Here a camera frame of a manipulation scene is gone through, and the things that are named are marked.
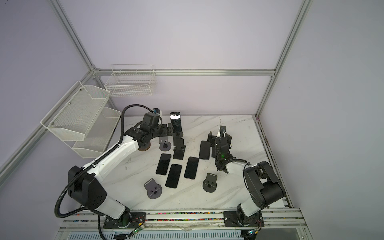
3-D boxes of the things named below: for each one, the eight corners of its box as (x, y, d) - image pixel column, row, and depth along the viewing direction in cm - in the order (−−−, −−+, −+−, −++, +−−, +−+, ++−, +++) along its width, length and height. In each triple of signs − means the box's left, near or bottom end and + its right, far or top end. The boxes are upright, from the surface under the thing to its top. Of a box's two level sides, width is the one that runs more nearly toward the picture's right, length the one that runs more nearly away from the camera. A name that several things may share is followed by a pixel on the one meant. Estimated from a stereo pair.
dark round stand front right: (202, 192, 85) (203, 185, 75) (202, 181, 89) (203, 173, 80) (215, 192, 85) (217, 185, 75) (214, 181, 89) (216, 173, 80)
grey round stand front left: (152, 200, 81) (147, 195, 73) (148, 189, 85) (143, 183, 77) (164, 193, 84) (160, 187, 76) (159, 183, 88) (155, 176, 79)
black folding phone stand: (173, 159, 97) (171, 150, 89) (175, 147, 104) (173, 137, 95) (184, 159, 97) (183, 150, 89) (185, 147, 104) (184, 137, 95)
